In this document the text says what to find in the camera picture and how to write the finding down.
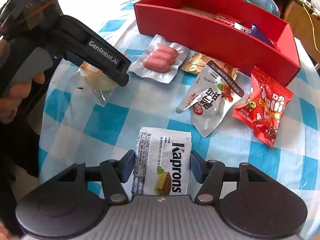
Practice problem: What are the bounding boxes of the round yellow bun packet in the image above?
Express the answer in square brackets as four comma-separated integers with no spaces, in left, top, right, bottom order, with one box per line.
[71,62,118,107]

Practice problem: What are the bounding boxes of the white Kaprons wafer packet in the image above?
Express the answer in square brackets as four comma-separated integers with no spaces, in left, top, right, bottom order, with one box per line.
[131,127,192,196]

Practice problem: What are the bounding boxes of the red Trolli candy bag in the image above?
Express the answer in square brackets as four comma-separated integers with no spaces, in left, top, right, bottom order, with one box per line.
[232,67,293,148]

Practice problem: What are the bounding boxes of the white duck snack pouch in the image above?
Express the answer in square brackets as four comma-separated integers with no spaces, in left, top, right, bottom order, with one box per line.
[176,60,245,138]

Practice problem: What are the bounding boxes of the pink sausages vacuum pack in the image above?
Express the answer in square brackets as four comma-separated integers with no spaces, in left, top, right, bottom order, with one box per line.
[129,34,190,84]

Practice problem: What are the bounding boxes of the gold foil snack packet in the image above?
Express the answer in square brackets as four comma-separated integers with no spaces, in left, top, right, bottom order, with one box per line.
[181,53,238,80]

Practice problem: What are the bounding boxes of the long red snack packet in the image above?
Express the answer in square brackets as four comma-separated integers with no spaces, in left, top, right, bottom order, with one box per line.
[213,14,241,27]

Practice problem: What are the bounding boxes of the purple foil snack packet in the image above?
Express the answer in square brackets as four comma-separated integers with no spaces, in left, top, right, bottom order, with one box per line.
[251,24,275,48]

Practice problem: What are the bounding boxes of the white spicy gluten strip packet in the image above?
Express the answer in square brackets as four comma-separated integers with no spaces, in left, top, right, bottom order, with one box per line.
[234,22,251,35]

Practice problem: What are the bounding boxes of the person left hand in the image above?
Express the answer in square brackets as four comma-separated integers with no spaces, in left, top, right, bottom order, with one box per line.
[0,38,46,124]

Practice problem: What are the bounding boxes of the blue checkered tablecloth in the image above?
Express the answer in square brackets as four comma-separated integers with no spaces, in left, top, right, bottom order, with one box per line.
[37,0,320,238]

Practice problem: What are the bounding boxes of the red cardboard box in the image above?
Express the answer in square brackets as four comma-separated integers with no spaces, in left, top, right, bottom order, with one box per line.
[134,0,301,86]

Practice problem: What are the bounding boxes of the wooden TV cabinet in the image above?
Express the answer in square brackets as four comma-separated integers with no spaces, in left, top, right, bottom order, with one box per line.
[93,0,320,65]

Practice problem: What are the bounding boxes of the yellow cable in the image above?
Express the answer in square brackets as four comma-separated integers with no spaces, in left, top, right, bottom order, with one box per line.
[298,0,320,46]

